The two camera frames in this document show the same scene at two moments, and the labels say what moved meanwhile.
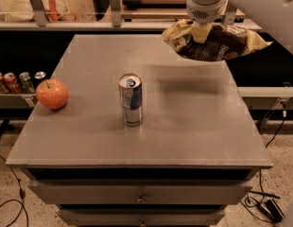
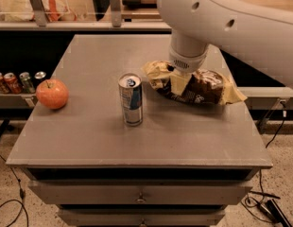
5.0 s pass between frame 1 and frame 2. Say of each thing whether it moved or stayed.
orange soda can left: stayed
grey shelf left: stayed
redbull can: stayed
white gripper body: moved
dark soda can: stayed
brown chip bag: moved
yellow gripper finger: moved
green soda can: stayed
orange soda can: stayed
